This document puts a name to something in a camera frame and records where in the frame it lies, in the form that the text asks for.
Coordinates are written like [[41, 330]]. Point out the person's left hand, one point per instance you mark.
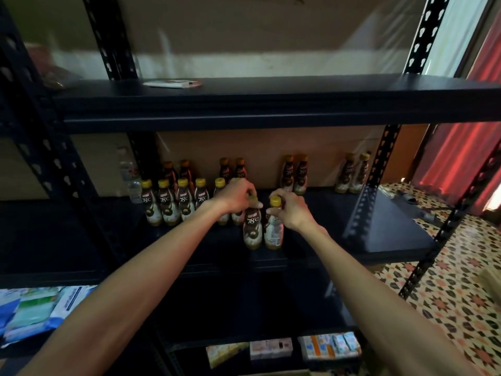
[[235, 196]]

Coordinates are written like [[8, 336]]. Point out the person's right hand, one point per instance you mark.
[[296, 213]]

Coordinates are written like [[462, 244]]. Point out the black metal shelf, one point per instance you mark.
[[313, 101], [39, 239]]

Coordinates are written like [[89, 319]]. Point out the person's left forearm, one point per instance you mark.
[[125, 301]]

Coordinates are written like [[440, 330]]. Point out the person's right forearm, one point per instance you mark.
[[391, 305]]

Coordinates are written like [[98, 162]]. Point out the clear water bottle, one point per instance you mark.
[[130, 180]]

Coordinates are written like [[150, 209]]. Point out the dark floor mat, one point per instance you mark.
[[419, 209]]

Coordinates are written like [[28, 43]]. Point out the flat white orange packet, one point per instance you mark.
[[172, 83]]

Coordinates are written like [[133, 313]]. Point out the row of orange blue packets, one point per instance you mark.
[[330, 345]]

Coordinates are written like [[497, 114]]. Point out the stack of pink white boxes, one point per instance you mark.
[[271, 348]]

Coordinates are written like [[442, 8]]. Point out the tissue packs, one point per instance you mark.
[[227, 354]]

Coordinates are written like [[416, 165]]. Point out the red curtain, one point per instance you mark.
[[466, 145]]

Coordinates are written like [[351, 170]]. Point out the row of wet wipe packs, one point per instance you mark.
[[39, 311]]

